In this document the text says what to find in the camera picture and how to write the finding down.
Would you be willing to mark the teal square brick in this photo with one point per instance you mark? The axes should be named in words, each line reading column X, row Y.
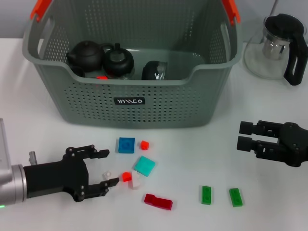
column 144, row 166

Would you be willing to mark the glass pitcher with black lid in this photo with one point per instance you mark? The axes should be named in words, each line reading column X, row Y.
column 284, row 26

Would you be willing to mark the gray perforated storage bin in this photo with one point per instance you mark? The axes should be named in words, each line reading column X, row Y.
column 168, row 103

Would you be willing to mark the green rectangular brick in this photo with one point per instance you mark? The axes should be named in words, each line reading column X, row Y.
column 236, row 197
column 207, row 195

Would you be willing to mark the bright red slope brick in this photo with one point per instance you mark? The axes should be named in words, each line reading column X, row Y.
column 102, row 78

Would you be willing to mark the glass teacup with black holder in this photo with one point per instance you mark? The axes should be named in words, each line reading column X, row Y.
column 119, row 62
column 151, row 71

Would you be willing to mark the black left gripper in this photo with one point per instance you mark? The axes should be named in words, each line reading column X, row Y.
column 55, row 178

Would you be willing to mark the black ceramic teapot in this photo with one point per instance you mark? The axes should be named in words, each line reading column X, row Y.
column 84, row 56

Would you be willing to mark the small orange-red brick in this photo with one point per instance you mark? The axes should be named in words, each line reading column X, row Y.
column 126, row 176
column 145, row 145

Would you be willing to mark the blue square brick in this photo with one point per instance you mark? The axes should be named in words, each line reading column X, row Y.
column 126, row 145

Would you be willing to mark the white square brick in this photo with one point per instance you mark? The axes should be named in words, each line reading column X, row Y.
column 106, row 175

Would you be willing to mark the white narrow brick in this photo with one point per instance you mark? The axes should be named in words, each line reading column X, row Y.
column 136, row 181

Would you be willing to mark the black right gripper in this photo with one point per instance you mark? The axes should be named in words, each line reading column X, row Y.
column 294, row 144

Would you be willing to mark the dark red long brick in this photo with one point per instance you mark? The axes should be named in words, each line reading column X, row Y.
column 160, row 202

